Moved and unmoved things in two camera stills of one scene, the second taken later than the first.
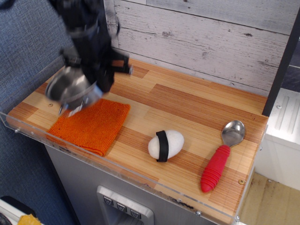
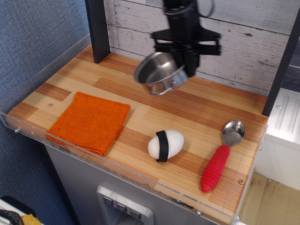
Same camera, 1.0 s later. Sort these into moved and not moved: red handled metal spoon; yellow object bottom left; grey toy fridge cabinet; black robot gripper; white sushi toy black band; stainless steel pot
Moved: stainless steel pot; black robot gripper
Not moved: red handled metal spoon; grey toy fridge cabinet; white sushi toy black band; yellow object bottom left
